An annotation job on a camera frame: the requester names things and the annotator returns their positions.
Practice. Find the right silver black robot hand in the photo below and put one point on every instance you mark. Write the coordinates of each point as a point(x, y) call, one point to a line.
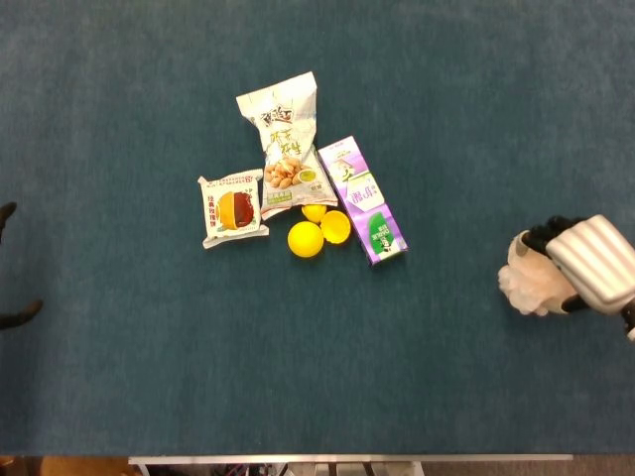
point(595, 263)

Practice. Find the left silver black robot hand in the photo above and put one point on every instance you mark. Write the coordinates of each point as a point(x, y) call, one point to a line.
point(20, 315)

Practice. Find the pink mesh bath loofah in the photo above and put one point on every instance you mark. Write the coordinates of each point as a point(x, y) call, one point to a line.
point(531, 282)

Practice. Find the purple toothpaste box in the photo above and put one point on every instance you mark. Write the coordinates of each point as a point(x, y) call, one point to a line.
point(367, 203)

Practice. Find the rose cake snack packet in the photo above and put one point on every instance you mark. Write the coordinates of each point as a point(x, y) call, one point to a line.
point(233, 210)

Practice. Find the yellow plastic ball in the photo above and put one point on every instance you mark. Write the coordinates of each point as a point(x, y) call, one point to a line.
point(305, 240)

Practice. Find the white peanut snack bag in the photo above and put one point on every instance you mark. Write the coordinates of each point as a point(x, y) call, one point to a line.
point(288, 134)

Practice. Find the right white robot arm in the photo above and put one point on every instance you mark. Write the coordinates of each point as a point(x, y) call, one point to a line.
point(630, 322)

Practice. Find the brown wooden object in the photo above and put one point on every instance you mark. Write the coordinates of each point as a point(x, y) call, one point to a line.
point(74, 467)

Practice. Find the yellow scalloped plastic cup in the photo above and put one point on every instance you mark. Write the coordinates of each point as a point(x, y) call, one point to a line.
point(336, 228)

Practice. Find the small yellow flower-shaped cup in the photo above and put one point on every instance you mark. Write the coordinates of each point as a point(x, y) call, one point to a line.
point(312, 213)

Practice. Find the blue felt table cover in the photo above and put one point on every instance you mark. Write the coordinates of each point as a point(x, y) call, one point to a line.
point(317, 347)

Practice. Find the grey metal frame rail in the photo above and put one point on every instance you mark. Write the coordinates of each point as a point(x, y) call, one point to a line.
point(347, 459)

